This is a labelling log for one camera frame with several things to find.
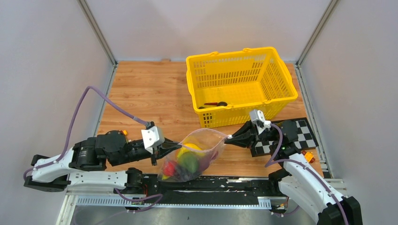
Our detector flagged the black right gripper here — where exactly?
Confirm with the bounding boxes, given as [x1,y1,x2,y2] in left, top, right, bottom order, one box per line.
[223,119,278,149]

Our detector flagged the yellow toy banana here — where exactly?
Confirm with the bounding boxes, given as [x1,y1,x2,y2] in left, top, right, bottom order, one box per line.
[176,143,206,158]

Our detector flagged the red toy food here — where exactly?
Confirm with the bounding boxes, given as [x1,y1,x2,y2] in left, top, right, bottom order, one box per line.
[162,160,177,177]

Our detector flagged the green toy mango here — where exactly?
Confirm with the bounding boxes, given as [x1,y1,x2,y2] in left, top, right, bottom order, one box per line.
[178,153,199,173]

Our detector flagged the clear zip top bag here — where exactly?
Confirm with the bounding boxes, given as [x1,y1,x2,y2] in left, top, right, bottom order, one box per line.
[157,128,231,183]

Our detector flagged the purple toy eggplant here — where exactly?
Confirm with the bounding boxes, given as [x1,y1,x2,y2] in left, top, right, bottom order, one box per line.
[199,151,219,171]

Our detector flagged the dark toy grapes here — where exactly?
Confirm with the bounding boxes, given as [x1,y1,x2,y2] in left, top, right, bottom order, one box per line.
[173,166,201,182]

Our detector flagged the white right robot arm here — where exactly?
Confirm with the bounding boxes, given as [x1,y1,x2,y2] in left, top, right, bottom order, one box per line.
[225,120,363,225]

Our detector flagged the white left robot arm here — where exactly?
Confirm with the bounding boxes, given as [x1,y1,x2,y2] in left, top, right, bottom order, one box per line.
[24,130,182,194]

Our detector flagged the black red toy in basket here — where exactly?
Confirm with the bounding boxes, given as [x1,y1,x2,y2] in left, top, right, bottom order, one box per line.
[204,101,228,106]

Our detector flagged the yellow plastic basket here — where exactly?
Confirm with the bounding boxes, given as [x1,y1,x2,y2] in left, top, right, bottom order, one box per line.
[186,47,298,128]

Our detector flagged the black white checkerboard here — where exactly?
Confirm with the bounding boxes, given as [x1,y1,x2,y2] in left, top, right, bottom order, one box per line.
[250,117,319,158]

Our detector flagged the yellow toy block car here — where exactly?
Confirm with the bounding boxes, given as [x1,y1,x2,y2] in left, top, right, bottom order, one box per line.
[301,150,315,164]

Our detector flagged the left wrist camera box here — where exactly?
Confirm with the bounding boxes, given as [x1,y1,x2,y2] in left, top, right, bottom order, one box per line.
[141,126,165,154]

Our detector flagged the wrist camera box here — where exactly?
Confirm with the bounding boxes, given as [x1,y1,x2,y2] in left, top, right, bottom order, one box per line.
[141,126,165,154]
[249,109,271,134]

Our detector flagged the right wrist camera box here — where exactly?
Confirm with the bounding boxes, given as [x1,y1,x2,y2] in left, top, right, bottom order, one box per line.
[249,109,271,134]

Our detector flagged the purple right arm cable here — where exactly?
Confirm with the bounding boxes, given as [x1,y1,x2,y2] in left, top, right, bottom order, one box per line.
[264,123,351,225]

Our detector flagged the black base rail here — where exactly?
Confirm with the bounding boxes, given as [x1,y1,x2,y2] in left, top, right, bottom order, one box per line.
[66,174,287,209]

